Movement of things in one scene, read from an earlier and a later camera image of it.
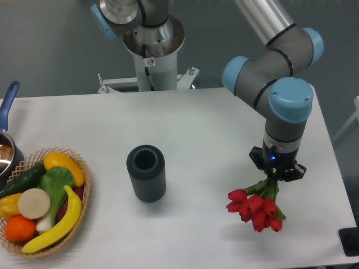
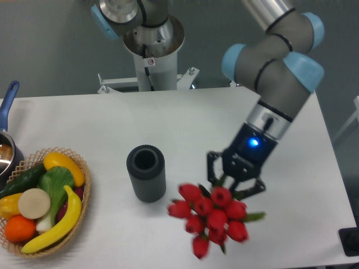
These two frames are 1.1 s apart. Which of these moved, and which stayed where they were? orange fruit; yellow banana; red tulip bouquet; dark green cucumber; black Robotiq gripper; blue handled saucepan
Moved: red tulip bouquet; black Robotiq gripper
Stayed: orange fruit; dark green cucumber; yellow banana; blue handled saucepan
